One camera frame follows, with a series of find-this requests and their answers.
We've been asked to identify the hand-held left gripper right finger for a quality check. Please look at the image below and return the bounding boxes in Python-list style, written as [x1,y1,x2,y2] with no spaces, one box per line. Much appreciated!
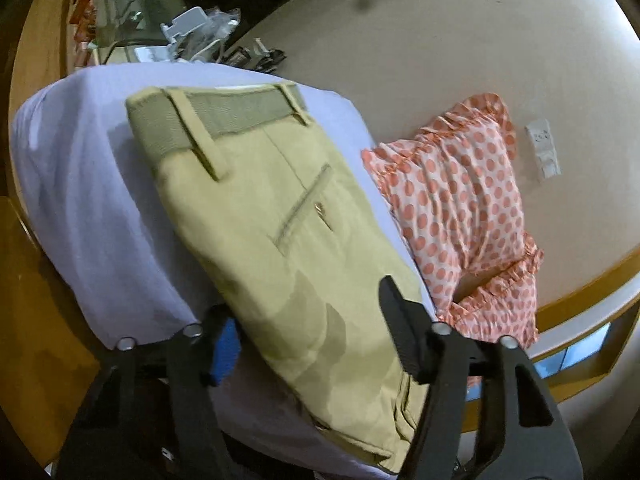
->
[378,275,584,480]

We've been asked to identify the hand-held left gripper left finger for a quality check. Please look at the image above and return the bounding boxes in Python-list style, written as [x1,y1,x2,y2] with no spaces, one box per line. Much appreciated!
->
[54,304,242,480]

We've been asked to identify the khaki pants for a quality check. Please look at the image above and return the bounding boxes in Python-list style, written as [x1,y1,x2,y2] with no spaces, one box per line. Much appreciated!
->
[125,81,437,475]

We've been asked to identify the orange polka dot garment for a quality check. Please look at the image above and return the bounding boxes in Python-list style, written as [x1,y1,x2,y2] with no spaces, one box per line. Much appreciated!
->
[361,92,545,351]

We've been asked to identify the lavender bed sheet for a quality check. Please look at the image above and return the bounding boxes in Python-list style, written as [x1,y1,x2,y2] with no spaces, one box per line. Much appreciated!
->
[9,62,441,478]

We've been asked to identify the white paper tag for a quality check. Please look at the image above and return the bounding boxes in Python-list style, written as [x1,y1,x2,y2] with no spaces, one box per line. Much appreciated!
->
[526,119,562,182]

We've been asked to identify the black clutter pile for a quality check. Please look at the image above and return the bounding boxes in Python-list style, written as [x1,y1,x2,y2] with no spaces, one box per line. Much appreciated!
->
[220,37,288,73]

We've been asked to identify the white plastic device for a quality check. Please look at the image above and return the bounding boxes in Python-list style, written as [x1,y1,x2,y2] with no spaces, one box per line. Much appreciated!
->
[160,6,240,61]

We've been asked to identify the glass cabinet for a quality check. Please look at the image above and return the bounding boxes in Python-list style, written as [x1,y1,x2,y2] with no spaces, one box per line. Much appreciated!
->
[70,0,188,66]

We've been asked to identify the wooden bed frame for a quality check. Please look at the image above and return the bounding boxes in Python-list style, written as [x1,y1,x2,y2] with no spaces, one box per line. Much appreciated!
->
[0,0,118,466]

